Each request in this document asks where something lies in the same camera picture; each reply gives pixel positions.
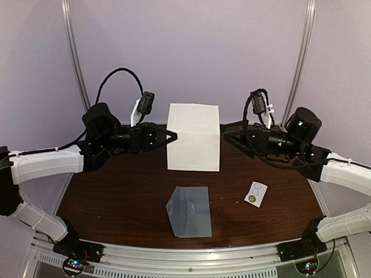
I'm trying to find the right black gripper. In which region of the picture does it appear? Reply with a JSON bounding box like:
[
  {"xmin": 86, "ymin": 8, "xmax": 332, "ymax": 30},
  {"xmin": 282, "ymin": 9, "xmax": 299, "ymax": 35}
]
[{"xmin": 220, "ymin": 119, "xmax": 303, "ymax": 159}]

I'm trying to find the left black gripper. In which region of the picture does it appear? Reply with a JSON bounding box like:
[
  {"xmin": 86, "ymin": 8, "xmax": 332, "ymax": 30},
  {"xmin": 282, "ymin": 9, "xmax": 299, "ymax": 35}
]
[{"xmin": 99, "ymin": 122, "xmax": 178, "ymax": 155}]

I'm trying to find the ornate bordered paper sheet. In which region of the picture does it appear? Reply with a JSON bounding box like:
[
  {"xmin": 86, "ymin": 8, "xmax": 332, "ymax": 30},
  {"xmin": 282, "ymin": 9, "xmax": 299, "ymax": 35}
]
[{"xmin": 166, "ymin": 103, "xmax": 220, "ymax": 172}]

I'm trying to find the grey-blue envelope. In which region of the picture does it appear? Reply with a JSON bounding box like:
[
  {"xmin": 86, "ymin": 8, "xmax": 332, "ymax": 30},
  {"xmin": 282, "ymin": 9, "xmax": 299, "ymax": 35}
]
[{"xmin": 166, "ymin": 186, "xmax": 212, "ymax": 238}]

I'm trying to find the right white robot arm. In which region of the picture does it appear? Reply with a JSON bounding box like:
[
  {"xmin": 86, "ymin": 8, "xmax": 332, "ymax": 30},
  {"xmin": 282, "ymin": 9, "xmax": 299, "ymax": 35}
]
[{"xmin": 223, "ymin": 107, "xmax": 370, "ymax": 195}]

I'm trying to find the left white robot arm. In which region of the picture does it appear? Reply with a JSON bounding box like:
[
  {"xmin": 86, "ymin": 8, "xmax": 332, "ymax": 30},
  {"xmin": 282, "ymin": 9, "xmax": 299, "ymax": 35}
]
[{"xmin": 1, "ymin": 103, "xmax": 177, "ymax": 257}]

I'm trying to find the white sticker sheet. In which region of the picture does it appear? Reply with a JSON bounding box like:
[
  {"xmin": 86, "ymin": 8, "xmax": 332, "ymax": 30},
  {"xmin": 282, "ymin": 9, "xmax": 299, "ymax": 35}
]
[{"xmin": 244, "ymin": 181, "xmax": 268, "ymax": 208}]

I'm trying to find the right black braided cable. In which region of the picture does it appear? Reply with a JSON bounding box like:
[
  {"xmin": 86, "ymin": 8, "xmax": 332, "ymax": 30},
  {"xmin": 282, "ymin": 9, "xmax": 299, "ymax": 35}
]
[{"xmin": 242, "ymin": 89, "xmax": 322, "ymax": 169}]

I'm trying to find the black braided cable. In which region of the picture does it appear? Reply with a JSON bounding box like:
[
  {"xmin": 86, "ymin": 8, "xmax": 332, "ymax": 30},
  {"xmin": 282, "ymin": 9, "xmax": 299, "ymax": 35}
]
[
  {"xmin": 54, "ymin": 68, "xmax": 145, "ymax": 151},
  {"xmin": 242, "ymin": 89, "xmax": 322, "ymax": 169}
]

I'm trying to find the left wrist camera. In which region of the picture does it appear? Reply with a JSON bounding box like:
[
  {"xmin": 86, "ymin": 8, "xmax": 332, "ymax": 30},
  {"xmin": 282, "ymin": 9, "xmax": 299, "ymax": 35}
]
[{"xmin": 130, "ymin": 92, "xmax": 155, "ymax": 127}]

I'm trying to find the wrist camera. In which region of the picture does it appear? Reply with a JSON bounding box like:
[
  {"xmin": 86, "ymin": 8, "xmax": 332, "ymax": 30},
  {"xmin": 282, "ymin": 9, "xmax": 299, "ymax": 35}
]
[
  {"xmin": 130, "ymin": 92, "xmax": 155, "ymax": 127},
  {"xmin": 251, "ymin": 89, "xmax": 275, "ymax": 129}
]

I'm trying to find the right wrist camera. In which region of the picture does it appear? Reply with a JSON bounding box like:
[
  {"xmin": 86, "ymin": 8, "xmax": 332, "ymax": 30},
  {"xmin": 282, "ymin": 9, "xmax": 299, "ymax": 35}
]
[{"xmin": 251, "ymin": 89, "xmax": 275, "ymax": 129}]

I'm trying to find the right aluminium frame post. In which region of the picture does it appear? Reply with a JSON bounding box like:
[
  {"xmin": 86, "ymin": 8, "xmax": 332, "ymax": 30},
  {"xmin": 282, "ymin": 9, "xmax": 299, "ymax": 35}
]
[{"xmin": 281, "ymin": 0, "xmax": 316, "ymax": 127}]

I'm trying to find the aluminium frame post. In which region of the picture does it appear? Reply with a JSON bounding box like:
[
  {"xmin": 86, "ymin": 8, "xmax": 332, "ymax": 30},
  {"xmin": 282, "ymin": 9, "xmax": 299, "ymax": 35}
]
[
  {"xmin": 281, "ymin": 0, "xmax": 316, "ymax": 127},
  {"xmin": 60, "ymin": 0, "xmax": 90, "ymax": 111}
]

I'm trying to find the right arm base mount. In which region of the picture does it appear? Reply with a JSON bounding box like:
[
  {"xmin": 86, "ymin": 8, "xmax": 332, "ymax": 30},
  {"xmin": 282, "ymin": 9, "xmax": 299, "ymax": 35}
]
[{"xmin": 277, "ymin": 229, "xmax": 327, "ymax": 276}]

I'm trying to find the left black braided cable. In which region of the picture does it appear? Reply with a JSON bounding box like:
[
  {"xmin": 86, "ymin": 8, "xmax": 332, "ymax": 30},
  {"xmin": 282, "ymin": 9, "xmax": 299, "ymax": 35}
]
[{"xmin": 54, "ymin": 68, "xmax": 145, "ymax": 151}]

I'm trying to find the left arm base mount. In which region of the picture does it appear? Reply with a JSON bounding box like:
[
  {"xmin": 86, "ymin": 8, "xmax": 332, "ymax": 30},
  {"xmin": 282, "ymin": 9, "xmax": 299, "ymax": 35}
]
[{"xmin": 48, "ymin": 218, "xmax": 103, "ymax": 277}]

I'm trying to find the front aluminium rail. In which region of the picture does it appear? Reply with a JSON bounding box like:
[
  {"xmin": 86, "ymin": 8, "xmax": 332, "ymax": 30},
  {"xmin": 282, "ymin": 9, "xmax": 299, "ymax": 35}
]
[{"xmin": 21, "ymin": 233, "xmax": 361, "ymax": 277}]

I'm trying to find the left aluminium frame post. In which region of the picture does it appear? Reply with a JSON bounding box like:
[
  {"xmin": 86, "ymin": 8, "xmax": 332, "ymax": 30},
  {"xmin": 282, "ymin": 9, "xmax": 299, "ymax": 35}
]
[{"xmin": 60, "ymin": 0, "xmax": 90, "ymax": 111}]

